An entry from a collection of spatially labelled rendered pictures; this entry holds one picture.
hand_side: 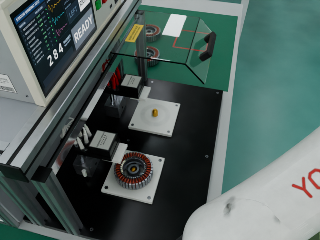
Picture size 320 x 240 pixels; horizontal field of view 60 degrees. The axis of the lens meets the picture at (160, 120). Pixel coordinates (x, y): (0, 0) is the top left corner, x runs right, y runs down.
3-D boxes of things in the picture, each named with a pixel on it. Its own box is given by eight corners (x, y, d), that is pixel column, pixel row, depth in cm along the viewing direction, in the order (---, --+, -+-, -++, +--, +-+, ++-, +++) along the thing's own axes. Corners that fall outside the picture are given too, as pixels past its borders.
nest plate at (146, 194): (165, 160, 86) (165, 157, 85) (152, 204, 77) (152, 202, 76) (119, 150, 89) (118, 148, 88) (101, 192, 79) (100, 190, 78)
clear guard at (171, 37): (215, 36, 90) (218, 19, 85) (205, 85, 74) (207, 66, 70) (119, 24, 95) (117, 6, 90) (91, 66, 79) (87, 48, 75)
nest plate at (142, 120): (180, 105, 102) (180, 103, 101) (171, 137, 92) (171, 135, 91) (141, 98, 104) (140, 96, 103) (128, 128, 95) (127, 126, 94)
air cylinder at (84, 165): (101, 156, 87) (98, 146, 83) (92, 177, 82) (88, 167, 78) (86, 153, 88) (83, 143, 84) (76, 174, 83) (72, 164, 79)
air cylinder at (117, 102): (126, 104, 103) (125, 93, 98) (119, 118, 98) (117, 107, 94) (113, 101, 103) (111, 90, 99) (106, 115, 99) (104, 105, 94)
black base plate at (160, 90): (222, 94, 109) (223, 90, 107) (195, 268, 68) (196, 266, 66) (109, 75, 117) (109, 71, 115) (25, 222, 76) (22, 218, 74)
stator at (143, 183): (155, 159, 85) (155, 152, 82) (150, 192, 78) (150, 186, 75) (119, 155, 86) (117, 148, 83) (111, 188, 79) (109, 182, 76)
